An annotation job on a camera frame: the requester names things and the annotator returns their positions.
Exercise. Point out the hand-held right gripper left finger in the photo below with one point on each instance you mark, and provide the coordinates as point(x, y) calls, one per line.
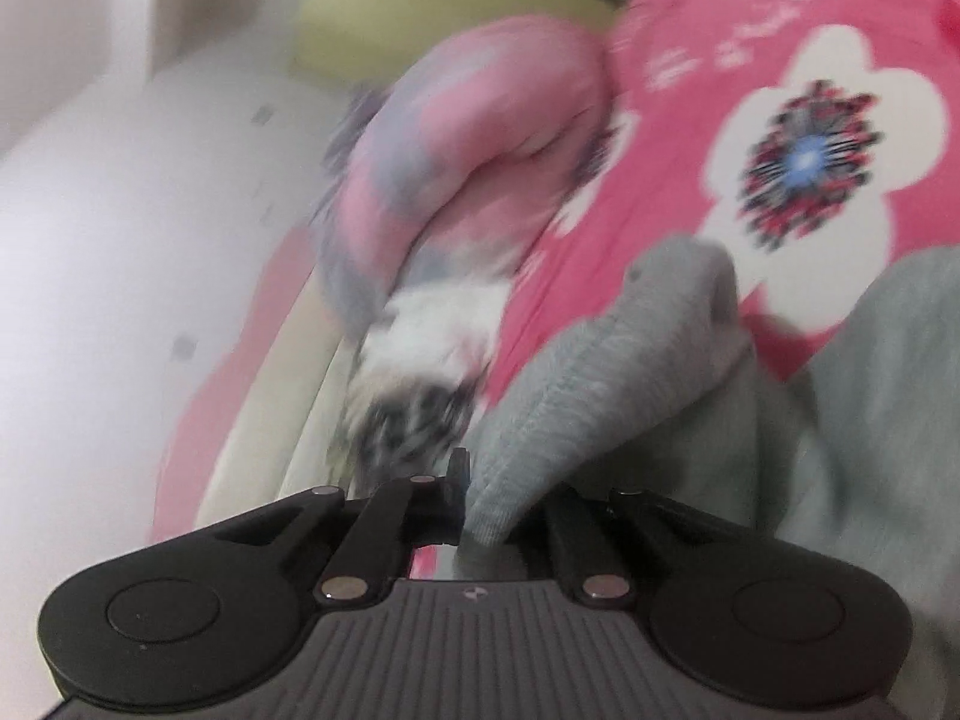
point(459, 469)

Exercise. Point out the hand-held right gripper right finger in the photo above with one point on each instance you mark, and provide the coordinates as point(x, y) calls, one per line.
point(570, 532)

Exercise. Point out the grey fleece sweatshirt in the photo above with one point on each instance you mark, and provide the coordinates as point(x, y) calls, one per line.
point(675, 390)

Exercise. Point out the plaid garment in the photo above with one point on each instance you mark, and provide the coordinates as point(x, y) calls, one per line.
point(405, 420)

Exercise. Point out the white garment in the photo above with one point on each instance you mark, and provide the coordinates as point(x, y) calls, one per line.
point(427, 315)

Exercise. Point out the pink white bed headboard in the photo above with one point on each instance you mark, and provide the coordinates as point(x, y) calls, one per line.
point(285, 405)

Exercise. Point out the pink grey rolled quilt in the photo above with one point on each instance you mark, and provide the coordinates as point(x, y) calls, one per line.
point(465, 127)

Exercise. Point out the pink floral bed sheet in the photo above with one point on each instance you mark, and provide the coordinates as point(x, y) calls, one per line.
point(675, 52)

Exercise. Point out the pale yellow wardrobe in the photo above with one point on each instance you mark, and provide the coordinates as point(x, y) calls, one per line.
point(360, 7)

